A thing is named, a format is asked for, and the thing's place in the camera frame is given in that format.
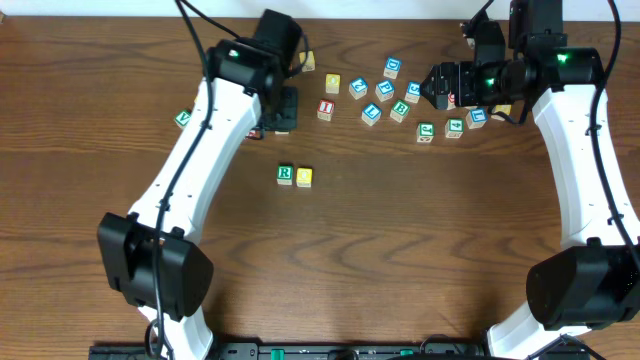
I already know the green R block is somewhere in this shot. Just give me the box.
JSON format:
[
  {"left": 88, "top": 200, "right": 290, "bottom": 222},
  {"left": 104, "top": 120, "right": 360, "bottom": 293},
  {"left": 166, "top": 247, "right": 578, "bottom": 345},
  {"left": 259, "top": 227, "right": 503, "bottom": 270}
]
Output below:
[{"left": 276, "top": 165, "right": 294, "bottom": 186}]

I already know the yellow O block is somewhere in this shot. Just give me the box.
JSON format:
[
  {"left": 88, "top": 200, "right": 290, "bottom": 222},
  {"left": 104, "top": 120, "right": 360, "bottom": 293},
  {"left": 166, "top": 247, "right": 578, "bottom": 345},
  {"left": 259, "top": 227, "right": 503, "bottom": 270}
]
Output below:
[
  {"left": 325, "top": 73, "right": 341, "bottom": 94},
  {"left": 296, "top": 167, "right": 313, "bottom": 188}
]

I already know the green B block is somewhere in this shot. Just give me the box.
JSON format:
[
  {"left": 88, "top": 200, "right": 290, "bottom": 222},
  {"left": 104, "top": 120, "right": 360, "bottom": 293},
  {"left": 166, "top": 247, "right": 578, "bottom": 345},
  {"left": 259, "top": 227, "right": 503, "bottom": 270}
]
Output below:
[{"left": 390, "top": 100, "right": 411, "bottom": 123}]

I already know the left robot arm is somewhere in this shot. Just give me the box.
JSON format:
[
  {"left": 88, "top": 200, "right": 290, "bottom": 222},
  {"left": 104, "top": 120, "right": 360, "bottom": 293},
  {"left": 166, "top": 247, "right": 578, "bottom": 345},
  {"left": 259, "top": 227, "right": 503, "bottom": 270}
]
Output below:
[{"left": 97, "top": 38, "right": 300, "bottom": 359}]

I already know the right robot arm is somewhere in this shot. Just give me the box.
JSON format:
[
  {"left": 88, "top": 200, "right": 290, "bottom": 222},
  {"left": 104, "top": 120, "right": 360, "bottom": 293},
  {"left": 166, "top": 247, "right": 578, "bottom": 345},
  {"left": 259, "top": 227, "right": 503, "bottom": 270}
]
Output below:
[{"left": 420, "top": 46, "right": 639, "bottom": 359}]

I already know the red U block right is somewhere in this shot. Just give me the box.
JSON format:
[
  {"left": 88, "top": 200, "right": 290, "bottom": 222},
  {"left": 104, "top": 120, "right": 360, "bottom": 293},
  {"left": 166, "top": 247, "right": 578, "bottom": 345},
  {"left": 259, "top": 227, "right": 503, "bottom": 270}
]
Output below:
[{"left": 447, "top": 93, "right": 456, "bottom": 110}]

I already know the plain wood red block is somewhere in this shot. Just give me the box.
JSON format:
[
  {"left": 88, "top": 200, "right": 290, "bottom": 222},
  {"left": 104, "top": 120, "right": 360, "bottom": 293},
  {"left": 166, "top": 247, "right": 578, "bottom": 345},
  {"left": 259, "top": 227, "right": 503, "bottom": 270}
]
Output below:
[{"left": 246, "top": 130, "right": 262, "bottom": 140}]

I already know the blue L block right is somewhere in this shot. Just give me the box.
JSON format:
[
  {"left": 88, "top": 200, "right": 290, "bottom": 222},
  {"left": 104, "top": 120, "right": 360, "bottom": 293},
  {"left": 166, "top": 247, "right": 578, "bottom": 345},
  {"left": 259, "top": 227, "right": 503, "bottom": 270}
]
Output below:
[{"left": 465, "top": 108, "right": 489, "bottom": 129}]

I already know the blue l block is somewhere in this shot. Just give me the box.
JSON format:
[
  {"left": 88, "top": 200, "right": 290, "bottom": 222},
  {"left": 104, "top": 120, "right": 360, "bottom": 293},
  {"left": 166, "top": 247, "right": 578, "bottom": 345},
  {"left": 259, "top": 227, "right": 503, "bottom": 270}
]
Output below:
[
  {"left": 465, "top": 108, "right": 489, "bottom": 129},
  {"left": 361, "top": 103, "right": 382, "bottom": 126}
]

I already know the red I block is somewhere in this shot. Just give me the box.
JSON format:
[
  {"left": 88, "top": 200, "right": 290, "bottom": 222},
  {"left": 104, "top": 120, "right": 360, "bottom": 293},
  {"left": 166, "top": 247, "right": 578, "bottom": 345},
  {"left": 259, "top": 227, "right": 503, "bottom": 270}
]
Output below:
[{"left": 317, "top": 99, "right": 335, "bottom": 121}]

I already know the blue 5 block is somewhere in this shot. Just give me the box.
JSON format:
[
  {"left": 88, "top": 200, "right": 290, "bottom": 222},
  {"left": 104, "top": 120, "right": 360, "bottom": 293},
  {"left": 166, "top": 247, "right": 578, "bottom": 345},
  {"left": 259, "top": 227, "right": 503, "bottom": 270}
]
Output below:
[{"left": 404, "top": 81, "right": 421, "bottom": 104}]

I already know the green 4 block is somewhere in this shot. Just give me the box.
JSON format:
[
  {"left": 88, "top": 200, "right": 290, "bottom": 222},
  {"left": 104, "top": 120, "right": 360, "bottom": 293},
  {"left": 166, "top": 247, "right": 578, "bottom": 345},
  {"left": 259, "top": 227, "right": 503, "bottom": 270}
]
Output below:
[{"left": 445, "top": 118, "right": 465, "bottom": 138}]

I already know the yellow G block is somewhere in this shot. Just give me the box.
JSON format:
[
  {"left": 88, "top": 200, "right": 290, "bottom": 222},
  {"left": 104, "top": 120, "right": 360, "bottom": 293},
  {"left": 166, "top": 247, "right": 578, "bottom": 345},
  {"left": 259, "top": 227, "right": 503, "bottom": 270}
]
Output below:
[{"left": 489, "top": 104, "right": 512, "bottom": 121}]

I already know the green J block lower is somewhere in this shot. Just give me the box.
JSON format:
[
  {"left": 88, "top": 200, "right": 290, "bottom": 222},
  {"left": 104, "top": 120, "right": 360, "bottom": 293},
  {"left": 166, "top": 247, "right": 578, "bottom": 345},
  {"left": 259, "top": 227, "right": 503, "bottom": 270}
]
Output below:
[{"left": 416, "top": 122, "right": 435, "bottom": 143}]

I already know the yellow block top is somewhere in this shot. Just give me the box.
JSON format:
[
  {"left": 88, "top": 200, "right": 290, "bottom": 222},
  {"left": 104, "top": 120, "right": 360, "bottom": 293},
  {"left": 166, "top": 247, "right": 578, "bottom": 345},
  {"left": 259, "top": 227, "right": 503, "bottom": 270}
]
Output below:
[{"left": 299, "top": 51, "right": 316, "bottom": 72}]

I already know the blue D block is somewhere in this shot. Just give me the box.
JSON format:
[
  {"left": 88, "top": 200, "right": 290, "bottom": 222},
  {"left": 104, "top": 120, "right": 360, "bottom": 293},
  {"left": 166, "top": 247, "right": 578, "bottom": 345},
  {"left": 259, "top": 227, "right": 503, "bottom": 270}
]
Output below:
[{"left": 383, "top": 57, "right": 402, "bottom": 79}]

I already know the blue P block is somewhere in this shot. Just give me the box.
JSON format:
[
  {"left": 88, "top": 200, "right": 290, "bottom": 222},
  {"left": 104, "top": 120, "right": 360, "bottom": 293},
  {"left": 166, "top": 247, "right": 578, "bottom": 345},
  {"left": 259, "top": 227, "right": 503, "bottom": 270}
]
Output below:
[{"left": 375, "top": 80, "right": 395, "bottom": 102}]

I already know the blue 2 block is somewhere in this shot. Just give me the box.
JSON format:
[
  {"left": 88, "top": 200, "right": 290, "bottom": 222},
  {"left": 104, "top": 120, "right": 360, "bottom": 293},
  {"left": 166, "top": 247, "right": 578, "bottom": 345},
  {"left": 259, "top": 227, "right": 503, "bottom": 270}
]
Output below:
[{"left": 348, "top": 77, "right": 368, "bottom": 100}]

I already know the blue L block centre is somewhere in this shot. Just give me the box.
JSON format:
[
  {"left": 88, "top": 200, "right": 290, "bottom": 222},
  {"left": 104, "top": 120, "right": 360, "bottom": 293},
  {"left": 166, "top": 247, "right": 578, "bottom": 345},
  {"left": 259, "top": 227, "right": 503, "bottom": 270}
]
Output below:
[{"left": 361, "top": 103, "right": 382, "bottom": 126}]

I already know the green V block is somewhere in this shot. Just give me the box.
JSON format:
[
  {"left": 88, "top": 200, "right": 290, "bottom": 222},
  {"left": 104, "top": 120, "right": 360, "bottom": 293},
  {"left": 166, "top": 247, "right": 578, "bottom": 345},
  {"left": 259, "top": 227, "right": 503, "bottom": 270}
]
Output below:
[{"left": 174, "top": 109, "right": 191, "bottom": 129}]

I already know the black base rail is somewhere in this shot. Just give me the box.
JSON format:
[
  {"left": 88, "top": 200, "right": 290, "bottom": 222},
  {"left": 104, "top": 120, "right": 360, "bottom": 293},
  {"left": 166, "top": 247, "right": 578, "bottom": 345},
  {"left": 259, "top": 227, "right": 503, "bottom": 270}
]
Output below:
[{"left": 88, "top": 340, "right": 592, "bottom": 360}]

